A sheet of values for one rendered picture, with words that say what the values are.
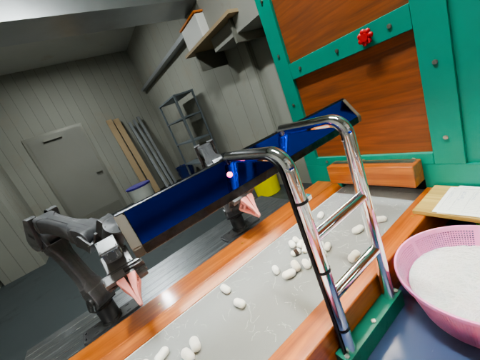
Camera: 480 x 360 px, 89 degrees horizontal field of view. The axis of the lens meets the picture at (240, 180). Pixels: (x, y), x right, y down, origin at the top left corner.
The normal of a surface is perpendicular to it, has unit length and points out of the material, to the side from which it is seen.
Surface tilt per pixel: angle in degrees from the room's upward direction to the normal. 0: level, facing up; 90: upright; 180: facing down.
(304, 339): 0
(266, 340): 0
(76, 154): 90
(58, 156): 90
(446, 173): 90
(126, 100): 90
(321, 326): 0
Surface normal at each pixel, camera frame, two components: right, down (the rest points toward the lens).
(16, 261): 0.54, 0.04
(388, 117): -0.77, 0.44
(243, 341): -0.36, -0.89
